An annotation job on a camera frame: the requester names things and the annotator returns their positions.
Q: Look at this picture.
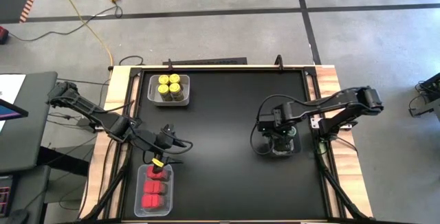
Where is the tablet screen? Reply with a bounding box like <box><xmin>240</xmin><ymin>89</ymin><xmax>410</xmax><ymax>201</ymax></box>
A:
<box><xmin>0</xmin><ymin>98</ymin><xmax>29</xmax><ymax>122</ymax></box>

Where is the black cable loop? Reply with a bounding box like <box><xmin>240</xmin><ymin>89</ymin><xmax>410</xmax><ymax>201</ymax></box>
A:
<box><xmin>118</xmin><ymin>55</ymin><xmax>145</xmax><ymax>67</ymax></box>

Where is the smoky grey transparent bin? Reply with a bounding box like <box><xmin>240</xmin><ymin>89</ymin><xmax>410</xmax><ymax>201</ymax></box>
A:
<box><xmin>263</xmin><ymin>127</ymin><xmax>304</xmax><ymax>159</ymax></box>

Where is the red floor device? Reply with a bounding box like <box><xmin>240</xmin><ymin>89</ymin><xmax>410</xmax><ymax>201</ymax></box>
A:
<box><xmin>0</xmin><ymin>25</ymin><xmax>10</xmax><ymax>45</ymax></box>

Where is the red-lid paprika tin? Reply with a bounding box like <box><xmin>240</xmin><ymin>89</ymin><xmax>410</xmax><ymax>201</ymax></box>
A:
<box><xmin>146</xmin><ymin>165</ymin><xmax>172</xmax><ymax>182</ymax></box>
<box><xmin>141</xmin><ymin>194</ymin><xmax>169</xmax><ymax>211</ymax></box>
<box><xmin>142</xmin><ymin>180</ymin><xmax>169</xmax><ymax>196</ymax></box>

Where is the grey side desk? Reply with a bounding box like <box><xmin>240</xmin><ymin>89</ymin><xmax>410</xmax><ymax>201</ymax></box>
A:
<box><xmin>0</xmin><ymin>71</ymin><xmax>58</xmax><ymax>174</ymax></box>

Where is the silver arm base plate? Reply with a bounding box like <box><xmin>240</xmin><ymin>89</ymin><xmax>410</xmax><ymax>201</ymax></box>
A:
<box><xmin>310</xmin><ymin>116</ymin><xmax>357</xmax><ymax>131</ymax></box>

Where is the black equipment with cables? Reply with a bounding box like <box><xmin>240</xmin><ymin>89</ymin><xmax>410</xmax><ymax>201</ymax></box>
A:
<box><xmin>408</xmin><ymin>71</ymin><xmax>440</xmax><ymax>119</ymax></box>

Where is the backlit keyboard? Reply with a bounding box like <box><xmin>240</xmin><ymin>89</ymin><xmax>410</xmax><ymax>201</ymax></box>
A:
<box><xmin>0</xmin><ymin>185</ymin><xmax>11</xmax><ymax>218</ymax></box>

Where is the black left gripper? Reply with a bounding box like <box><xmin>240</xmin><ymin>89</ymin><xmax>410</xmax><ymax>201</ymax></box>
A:
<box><xmin>137</xmin><ymin>129</ymin><xmax>186</xmax><ymax>176</ymax></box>

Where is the white paper sheet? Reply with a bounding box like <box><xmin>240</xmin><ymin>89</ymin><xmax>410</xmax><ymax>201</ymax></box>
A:
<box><xmin>0</xmin><ymin>74</ymin><xmax>27</xmax><ymax>105</ymax></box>

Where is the clear plastic bin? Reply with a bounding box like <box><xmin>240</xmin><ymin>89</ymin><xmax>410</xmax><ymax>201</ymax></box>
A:
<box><xmin>133</xmin><ymin>163</ymin><xmax>175</xmax><ymax>218</ymax></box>

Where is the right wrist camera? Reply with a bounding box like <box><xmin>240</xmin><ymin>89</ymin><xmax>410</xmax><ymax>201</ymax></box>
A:
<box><xmin>257</xmin><ymin>113</ymin><xmax>276</xmax><ymax>133</ymax></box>

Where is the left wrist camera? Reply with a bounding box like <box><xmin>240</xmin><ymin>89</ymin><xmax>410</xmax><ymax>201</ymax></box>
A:
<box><xmin>160</xmin><ymin>123</ymin><xmax>177</xmax><ymax>142</ymax></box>

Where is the black floor cable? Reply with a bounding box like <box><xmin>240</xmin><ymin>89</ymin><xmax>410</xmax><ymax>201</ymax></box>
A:
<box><xmin>8</xmin><ymin>0</ymin><xmax>138</xmax><ymax>43</ymax></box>

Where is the yellow power cable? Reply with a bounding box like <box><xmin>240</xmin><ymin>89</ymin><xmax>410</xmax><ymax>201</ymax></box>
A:
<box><xmin>51</xmin><ymin>0</ymin><xmax>114</xmax><ymax>67</ymax></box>

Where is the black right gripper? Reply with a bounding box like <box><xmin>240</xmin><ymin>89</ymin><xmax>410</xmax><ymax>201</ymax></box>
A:
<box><xmin>271</xmin><ymin>109</ymin><xmax>298</xmax><ymax>153</ymax></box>

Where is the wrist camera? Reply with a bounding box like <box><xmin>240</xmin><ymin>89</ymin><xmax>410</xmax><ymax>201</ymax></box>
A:
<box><xmin>160</xmin><ymin>123</ymin><xmax>177</xmax><ymax>142</ymax></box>
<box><xmin>257</xmin><ymin>113</ymin><xmax>276</xmax><ymax>133</ymax></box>

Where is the black flat bar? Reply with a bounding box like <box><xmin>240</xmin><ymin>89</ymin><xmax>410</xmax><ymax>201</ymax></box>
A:
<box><xmin>162</xmin><ymin>56</ymin><xmax>248</xmax><ymax>67</ymax></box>

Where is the black table frame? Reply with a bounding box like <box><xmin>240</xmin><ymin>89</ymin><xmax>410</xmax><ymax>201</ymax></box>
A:
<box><xmin>78</xmin><ymin>54</ymin><xmax>374</xmax><ymax>224</ymax></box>

